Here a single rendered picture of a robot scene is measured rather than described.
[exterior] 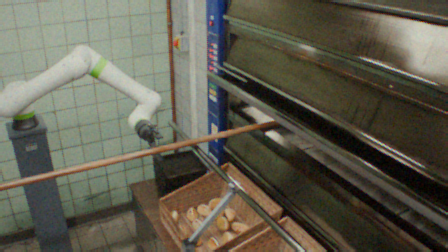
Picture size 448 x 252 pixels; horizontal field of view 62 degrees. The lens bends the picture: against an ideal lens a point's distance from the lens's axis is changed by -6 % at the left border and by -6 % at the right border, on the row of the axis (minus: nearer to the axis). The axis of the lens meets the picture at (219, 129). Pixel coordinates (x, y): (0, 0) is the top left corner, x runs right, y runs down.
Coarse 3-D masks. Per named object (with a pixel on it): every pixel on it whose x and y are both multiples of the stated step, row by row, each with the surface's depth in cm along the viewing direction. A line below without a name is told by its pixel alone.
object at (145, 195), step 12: (132, 192) 263; (144, 192) 261; (156, 192) 261; (144, 204) 249; (156, 204) 249; (144, 216) 248; (156, 216) 238; (144, 228) 257; (156, 228) 227; (144, 240) 267; (156, 240) 230; (168, 240) 218
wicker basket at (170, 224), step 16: (208, 176) 238; (176, 192) 231; (192, 192) 237; (256, 192) 218; (160, 208) 229; (176, 208) 236; (224, 208) 244; (272, 208) 206; (176, 224) 207; (256, 224) 195; (176, 240) 214; (208, 240) 217; (240, 240) 193
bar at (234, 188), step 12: (180, 132) 207; (204, 156) 184; (216, 168) 174; (228, 180) 165; (228, 192) 164; (240, 192) 157; (252, 204) 150; (216, 216) 164; (264, 216) 143; (204, 228) 163; (276, 228) 137; (192, 240) 163; (288, 240) 131
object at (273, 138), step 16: (240, 112) 229; (272, 144) 199; (288, 144) 193; (304, 160) 178; (320, 176) 169; (336, 176) 166; (336, 192) 161; (352, 192) 155; (368, 208) 146; (384, 208) 144; (384, 224) 140; (400, 224) 136; (416, 240) 128; (432, 240) 127
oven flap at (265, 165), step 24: (240, 144) 230; (264, 168) 209; (288, 168) 194; (288, 192) 192; (312, 192) 179; (312, 216) 177; (336, 216) 165; (336, 240) 162; (360, 240) 153; (384, 240) 144
